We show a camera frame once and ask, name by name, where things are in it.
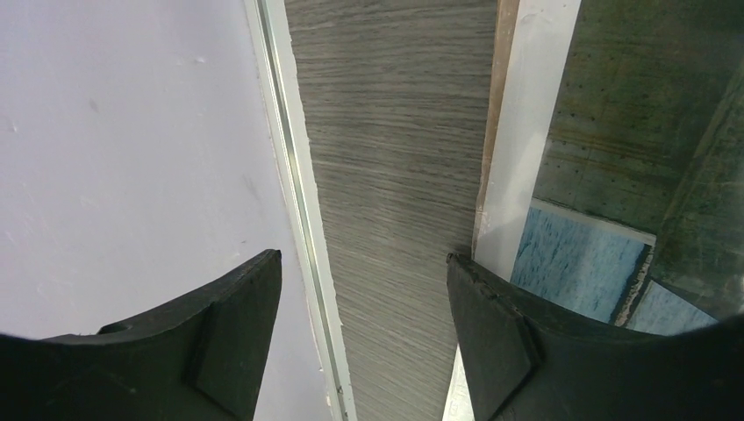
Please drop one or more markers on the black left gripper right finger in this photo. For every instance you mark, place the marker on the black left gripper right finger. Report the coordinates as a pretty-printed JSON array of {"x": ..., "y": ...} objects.
[{"x": 526, "y": 358}]

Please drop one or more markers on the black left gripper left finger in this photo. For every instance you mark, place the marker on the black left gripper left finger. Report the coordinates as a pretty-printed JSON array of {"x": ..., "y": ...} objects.
[{"x": 200, "y": 356}]

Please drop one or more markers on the building and sky photo print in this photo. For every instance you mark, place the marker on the building and sky photo print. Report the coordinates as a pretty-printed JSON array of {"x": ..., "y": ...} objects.
[{"x": 616, "y": 186}]

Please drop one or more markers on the brown fibreboard backing board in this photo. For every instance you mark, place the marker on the brown fibreboard backing board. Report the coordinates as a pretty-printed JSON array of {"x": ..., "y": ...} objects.
[{"x": 506, "y": 18}]

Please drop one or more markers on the aluminium left side rail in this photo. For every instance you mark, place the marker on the aluminium left side rail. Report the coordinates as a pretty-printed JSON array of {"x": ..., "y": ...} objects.
[{"x": 277, "y": 67}]

